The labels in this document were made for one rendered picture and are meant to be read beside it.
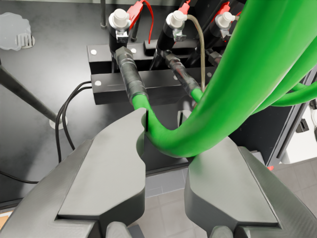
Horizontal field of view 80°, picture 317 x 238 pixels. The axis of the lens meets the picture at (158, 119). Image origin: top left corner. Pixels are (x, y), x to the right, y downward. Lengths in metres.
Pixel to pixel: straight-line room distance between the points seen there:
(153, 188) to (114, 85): 0.21
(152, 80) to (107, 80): 0.09
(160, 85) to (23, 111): 0.33
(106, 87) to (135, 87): 0.20
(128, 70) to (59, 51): 0.40
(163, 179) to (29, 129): 0.33
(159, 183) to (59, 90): 0.34
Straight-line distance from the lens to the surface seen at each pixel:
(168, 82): 0.40
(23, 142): 0.54
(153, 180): 0.39
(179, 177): 0.41
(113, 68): 0.39
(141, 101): 0.16
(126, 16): 0.28
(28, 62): 0.59
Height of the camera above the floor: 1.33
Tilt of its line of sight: 71 degrees down
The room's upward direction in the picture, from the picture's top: 50 degrees clockwise
